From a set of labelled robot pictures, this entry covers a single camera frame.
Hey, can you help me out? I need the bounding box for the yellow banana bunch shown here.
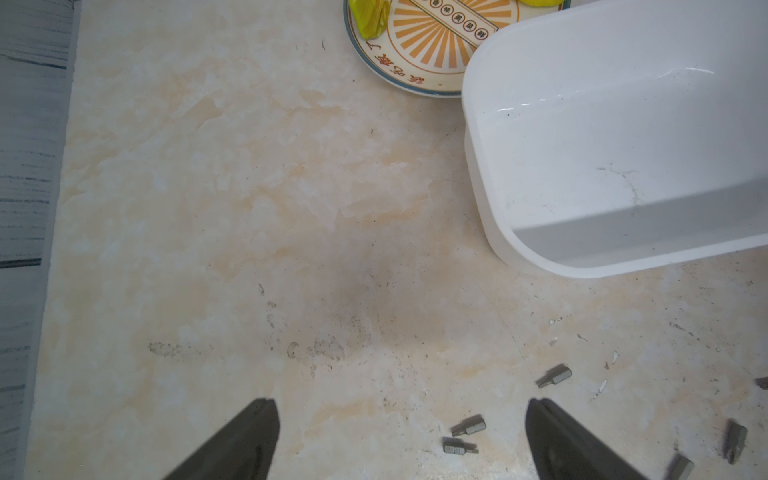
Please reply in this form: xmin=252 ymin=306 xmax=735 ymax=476
xmin=348 ymin=0 xmax=391 ymax=40

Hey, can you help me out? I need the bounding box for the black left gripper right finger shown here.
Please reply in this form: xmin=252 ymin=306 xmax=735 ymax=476
xmin=525 ymin=398 xmax=645 ymax=480

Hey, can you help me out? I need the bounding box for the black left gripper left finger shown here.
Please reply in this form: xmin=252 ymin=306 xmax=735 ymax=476
xmin=164 ymin=399 xmax=280 ymax=480

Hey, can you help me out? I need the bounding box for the white plastic storage box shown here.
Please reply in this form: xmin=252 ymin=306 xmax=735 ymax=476
xmin=461 ymin=1 xmax=767 ymax=279

